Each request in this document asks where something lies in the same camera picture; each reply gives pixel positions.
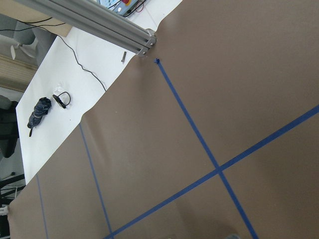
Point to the folded dark blue umbrella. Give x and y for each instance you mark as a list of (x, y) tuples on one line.
[(41, 109)]

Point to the black office chair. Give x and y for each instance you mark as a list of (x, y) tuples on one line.
[(8, 126)]

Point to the grey office chair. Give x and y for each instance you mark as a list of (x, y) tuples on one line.
[(33, 42)]

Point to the metal bolt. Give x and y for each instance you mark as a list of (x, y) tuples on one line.
[(123, 57)]

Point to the aluminium frame post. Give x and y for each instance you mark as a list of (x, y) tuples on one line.
[(97, 20)]

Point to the blue teach pendant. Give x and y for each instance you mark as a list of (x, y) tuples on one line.
[(123, 7)]

